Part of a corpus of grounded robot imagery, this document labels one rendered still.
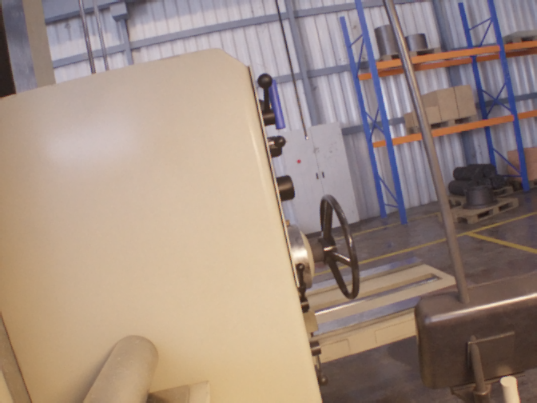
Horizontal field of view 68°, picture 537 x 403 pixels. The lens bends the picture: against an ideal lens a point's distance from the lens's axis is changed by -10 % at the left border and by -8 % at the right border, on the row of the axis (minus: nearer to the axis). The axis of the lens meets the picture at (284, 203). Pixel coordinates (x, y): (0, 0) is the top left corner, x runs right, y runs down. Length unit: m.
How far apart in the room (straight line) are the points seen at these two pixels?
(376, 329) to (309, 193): 6.29
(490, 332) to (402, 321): 1.40
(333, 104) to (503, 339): 8.46
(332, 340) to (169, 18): 8.05
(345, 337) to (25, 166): 1.72
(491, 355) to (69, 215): 0.93
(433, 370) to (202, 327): 0.50
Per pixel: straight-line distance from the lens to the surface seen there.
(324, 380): 1.23
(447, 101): 8.76
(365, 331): 2.28
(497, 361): 1.03
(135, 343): 0.95
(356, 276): 1.37
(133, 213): 0.93
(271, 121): 1.03
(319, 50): 9.37
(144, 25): 9.46
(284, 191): 1.18
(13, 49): 1.51
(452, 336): 0.93
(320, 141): 8.45
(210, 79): 0.93
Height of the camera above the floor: 1.64
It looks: 6 degrees down
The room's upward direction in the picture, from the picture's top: 12 degrees counter-clockwise
